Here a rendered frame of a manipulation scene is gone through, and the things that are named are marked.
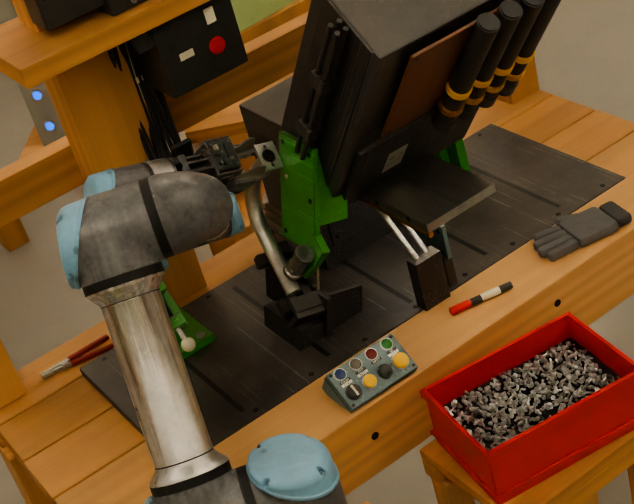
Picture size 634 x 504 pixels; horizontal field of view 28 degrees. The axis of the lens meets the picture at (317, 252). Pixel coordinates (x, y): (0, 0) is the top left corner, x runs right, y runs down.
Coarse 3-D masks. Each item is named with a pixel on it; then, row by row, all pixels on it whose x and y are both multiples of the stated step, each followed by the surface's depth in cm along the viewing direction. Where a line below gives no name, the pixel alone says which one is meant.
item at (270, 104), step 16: (288, 80) 255; (256, 96) 252; (272, 96) 250; (256, 112) 246; (272, 112) 244; (256, 128) 249; (272, 128) 243; (256, 144) 253; (272, 176) 254; (272, 192) 258; (352, 208) 253; (368, 208) 256; (336, 224) 253; (352, 224) 255; (368, 224) 258; (384, 224) 260; (400, 224) 263; (336, 240) 254; (352, 240) 257; (368, 240) 259; (336, 256) 256
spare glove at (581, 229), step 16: (592, 208) 247; (608, 208) 246; (560, 224) 246; (576, 224) 244; (592, 224) 243; (608, 224) 242; (624, 224) 244; (544, 240) 243; (560, 240) 241; (576, 240) 241; (592, 240) 241; (544, 256) 241; (560, 256) 239
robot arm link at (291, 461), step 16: (272, 448) 174; (288, 448) 174; (304, 448) 173; (320, 448) 173; (256, 464) 172; (272, 464) 171; (288, 464) 171; (304, 464) 170; (320, 464) 170; (240, 480) 172; (256, 480) 170; (272, 480) 169; (288, 480) 168; (304, 480) 168; (320, 480) 170; (336, 480) 173; (256, 496) 170; (272, 496) 169; (288, 496) 168; (304, 496) 169; (320, 496) 170; (336, 496) 173
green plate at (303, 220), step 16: (288, 144) 228; (288, 160) 230; (304, 160) 225; (288, 176) 231; (304, 176) 226; (320, 176) 226; (288, 192) 233; (304, 192) 228; (320, 192) 227; (288, 208) 234; (304, 208) 229; (320, 208) 229; (336, 208) 231; (288, 224) 236; (304, 224) 231; (320, 224) 230; (304, 240) 232
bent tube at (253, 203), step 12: (264, 144) 231; (264, 156) 234; (276, 156) 231; (276, 168) 230; (252, 192) 239; (252, 204) 240; (252, 216) 240; (264, 216) 241; (264, 228) 239; (264, 240) 239; (276, 240) 240; (276, 252) 238; (276, 264) 237; (288, 288) 235
